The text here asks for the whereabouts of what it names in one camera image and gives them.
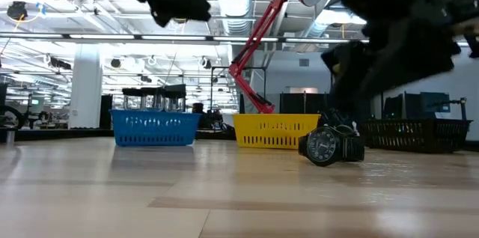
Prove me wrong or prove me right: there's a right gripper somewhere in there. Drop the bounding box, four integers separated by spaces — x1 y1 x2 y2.
320 0 461 125

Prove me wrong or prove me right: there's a black wristwatch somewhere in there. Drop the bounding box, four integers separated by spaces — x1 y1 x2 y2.
298 124 366 168

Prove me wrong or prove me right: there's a blue sand hourglass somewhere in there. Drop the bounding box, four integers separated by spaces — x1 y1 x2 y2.
162 87 187 113

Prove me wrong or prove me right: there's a green sand hourglass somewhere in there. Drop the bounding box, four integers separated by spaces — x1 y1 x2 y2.
141 87 165 112

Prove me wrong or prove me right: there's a black room partition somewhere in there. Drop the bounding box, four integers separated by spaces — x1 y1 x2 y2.
279 92 332 126

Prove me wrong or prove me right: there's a red desk lamp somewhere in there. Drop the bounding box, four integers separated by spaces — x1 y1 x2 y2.
228 0 334 115

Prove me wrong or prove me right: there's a black computer monitor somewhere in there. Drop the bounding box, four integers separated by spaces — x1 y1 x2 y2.
162 83 187 93

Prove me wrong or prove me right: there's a black plastic basket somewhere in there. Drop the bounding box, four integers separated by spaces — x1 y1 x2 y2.
361 118 473 154

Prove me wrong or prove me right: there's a yellow plastic basket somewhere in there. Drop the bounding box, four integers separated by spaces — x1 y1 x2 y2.
231 113 322 150

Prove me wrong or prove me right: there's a blue screen monitor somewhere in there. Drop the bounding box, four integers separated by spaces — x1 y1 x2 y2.
419 91 453 114

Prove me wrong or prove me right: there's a blue plastic basket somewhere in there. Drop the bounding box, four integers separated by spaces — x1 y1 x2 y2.
109 109 202 147

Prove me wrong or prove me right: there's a white building column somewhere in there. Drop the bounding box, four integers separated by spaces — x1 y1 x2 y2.
68 43 104 129

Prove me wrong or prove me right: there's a tall black cabinet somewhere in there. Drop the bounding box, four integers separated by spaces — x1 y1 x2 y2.
99 94 113 129

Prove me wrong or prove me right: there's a silver ribbed ventilation duct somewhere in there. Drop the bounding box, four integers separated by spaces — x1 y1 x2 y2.
215 0 256 37

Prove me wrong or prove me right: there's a black aluminium table frame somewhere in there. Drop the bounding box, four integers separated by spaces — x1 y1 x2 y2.
0 128 240 144

